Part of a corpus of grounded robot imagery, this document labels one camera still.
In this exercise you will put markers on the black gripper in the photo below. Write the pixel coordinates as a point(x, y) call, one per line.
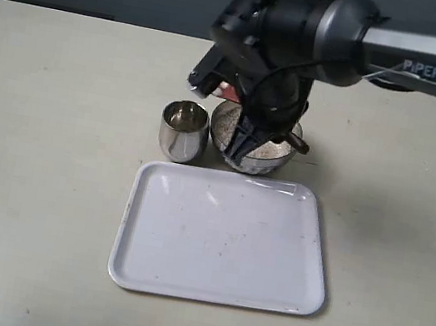
point(265, 50)

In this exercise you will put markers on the dark wooden spoon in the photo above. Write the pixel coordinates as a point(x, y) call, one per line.
point(227, 92)

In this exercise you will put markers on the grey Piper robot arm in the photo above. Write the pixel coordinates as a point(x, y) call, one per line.
point(357, 42)

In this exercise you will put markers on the small steel cup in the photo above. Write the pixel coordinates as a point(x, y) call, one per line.
point(184, 131)

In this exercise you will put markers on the steel bowl of rice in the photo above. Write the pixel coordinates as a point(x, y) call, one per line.
point(262, 160)

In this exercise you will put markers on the white plastic tray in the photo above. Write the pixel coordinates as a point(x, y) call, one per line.
point(220, 237)

